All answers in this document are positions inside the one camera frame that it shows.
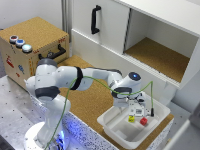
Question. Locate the blue button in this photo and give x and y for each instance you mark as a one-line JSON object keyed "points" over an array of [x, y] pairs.
{"points": [[20, 42]]}

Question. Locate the pink block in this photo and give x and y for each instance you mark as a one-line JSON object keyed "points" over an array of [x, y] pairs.
{"points": [[143, 121]]}

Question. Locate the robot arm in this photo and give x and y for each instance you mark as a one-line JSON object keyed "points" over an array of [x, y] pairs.
{"points": [[53, 78]]}

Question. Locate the green button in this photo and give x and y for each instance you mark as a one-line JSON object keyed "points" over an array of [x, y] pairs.
{"points": [[26, 48]]}

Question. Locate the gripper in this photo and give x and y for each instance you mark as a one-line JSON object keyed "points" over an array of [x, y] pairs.
{"points": [[136, 106]]}

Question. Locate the white plastic box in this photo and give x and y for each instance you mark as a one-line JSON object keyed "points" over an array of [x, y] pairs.
{"points": [[126, 130]]}

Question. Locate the white sliding door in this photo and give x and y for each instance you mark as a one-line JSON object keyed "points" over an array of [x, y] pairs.
{"points": [[106, 26]]}

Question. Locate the red button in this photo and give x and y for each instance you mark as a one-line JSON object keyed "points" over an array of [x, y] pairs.
{"points": [[13, 39]]}

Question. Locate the white cabinet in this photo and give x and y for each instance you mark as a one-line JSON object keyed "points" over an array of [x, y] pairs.
{"points": [[156, 53]]}

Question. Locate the yellow block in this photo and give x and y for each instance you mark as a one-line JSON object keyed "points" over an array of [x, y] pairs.
{"points": [[131, 118]]}

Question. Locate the wooden drawer box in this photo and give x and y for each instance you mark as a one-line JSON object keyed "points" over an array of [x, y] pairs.
{"points": [[33, 40]]}

